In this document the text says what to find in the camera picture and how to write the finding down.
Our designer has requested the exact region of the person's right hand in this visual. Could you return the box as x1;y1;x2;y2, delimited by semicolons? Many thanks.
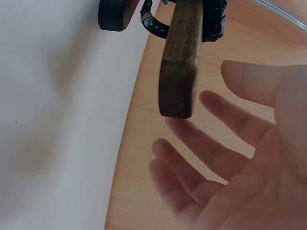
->
149;59;307;230

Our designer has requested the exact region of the dark wooden watch stand bar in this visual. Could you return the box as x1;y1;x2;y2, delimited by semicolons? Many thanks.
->
157;0;205;119

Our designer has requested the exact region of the clear plastic container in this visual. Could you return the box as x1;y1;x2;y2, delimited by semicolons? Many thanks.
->
251;0;307;31

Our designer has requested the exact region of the black wristwatch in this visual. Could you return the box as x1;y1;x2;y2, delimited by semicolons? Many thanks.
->
140;0;227;44

